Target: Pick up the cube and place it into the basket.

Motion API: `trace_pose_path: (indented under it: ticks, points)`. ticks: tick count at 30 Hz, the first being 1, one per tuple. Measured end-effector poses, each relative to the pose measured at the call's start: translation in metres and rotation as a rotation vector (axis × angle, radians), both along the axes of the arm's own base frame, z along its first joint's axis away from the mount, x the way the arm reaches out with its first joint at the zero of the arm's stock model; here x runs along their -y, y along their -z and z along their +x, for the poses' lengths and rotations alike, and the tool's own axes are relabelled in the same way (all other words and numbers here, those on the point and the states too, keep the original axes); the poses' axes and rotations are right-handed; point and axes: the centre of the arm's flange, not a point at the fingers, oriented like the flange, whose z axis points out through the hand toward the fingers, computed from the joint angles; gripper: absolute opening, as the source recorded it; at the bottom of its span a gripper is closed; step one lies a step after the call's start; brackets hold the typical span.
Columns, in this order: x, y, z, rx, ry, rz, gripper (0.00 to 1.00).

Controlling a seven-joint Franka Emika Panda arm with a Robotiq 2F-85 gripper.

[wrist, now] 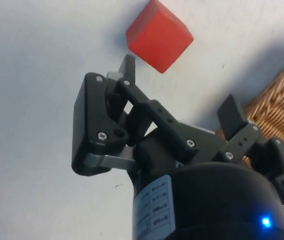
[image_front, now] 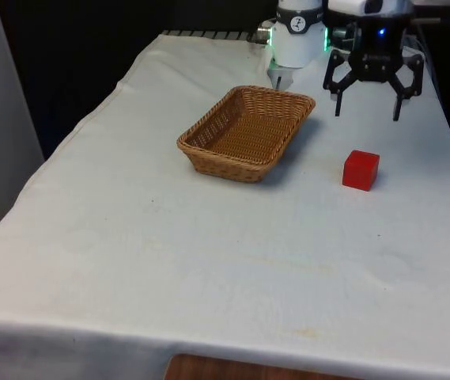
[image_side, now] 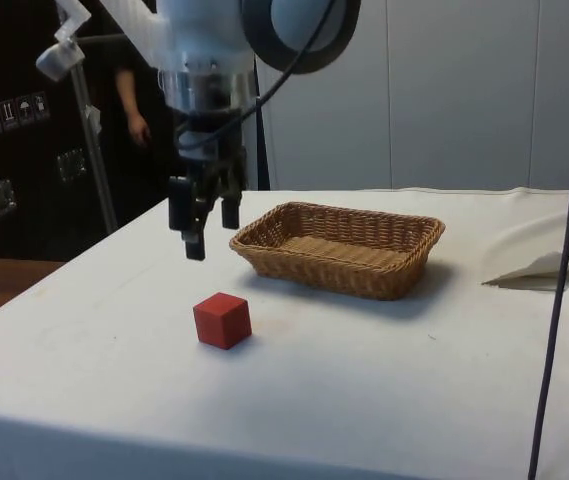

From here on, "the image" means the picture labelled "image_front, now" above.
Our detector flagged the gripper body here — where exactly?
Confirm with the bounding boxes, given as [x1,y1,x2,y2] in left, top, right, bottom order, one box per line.
[349,14,407,83]

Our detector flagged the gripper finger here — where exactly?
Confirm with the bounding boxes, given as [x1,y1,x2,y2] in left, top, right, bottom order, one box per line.
[322,49,363,118]
[384,51,426,122]

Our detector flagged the red cube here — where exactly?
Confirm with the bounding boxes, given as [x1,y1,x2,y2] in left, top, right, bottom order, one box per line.
[342,149,380,192]

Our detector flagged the brown wicker basket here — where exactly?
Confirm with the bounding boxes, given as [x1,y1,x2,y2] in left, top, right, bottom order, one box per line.
[176,85,316,184]

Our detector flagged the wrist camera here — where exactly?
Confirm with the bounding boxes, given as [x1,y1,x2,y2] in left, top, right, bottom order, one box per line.
[327,0,414,17]

